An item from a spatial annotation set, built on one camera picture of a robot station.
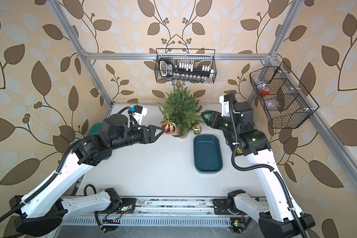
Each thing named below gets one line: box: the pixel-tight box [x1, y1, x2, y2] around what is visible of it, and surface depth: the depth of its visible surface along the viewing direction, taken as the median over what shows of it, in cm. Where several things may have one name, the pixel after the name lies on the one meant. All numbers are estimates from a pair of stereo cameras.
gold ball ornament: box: [191, 123, 202, 135], surface depth 77 cm
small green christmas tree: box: [156, 83, 204, 139], surface depth 79 cm
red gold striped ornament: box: [161, 120, 177, 135], surface depth 72 cm
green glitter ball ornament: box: [200, 109, 212, 125], surface depth 64 cm
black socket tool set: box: [158, 58, 215, 78], surface depth 85 cm
